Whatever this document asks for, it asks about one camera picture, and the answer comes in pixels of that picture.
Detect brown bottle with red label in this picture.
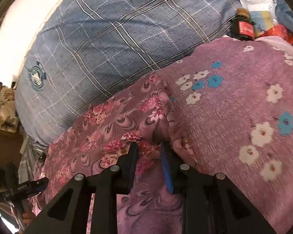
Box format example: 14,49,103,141
231,8,256,41

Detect pink floral bed sheet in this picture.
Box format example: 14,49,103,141
159,37,293,234

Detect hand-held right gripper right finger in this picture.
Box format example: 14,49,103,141
160,140,287,234

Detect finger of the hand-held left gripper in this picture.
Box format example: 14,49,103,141
17,177,50,196

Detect blue plaid pillow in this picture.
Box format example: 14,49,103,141
15,0,243,145

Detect person's left hand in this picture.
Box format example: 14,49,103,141
22,197,38,228

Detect white paper package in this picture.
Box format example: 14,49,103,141
239,0,277,38

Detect beige floral cloth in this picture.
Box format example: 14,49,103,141
0,82,19,133

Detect purple floral garment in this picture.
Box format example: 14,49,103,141
30,75,201,234

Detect blue jeans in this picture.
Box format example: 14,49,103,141
275,0,293,31

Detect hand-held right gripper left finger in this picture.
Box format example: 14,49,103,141
23,141,139,234

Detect orange red plastic wrap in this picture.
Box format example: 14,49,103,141
262,24,293,45

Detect grey plaid cloth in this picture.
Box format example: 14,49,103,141
17,136,48,183

